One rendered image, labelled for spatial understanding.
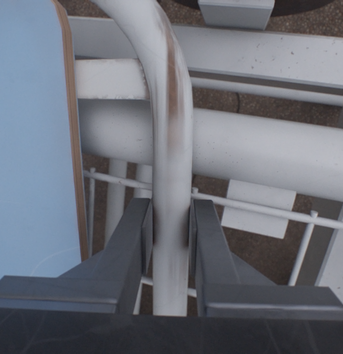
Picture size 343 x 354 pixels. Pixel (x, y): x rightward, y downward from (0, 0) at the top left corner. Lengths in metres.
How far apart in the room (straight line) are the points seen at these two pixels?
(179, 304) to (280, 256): 0.61
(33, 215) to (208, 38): 0.16
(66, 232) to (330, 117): 0.61
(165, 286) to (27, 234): 0.09
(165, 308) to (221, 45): 0.18
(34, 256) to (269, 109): 0.57
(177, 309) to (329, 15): 0.64
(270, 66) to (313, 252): 0.16
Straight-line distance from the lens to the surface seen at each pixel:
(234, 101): 0.65
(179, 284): 0.17
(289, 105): 0.66
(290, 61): 0.20
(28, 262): 0.20
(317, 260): 0.25
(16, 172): 0.18
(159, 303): 0.17
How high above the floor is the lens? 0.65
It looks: 70 degrees down
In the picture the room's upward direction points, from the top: 138 degrees counter-clockwise
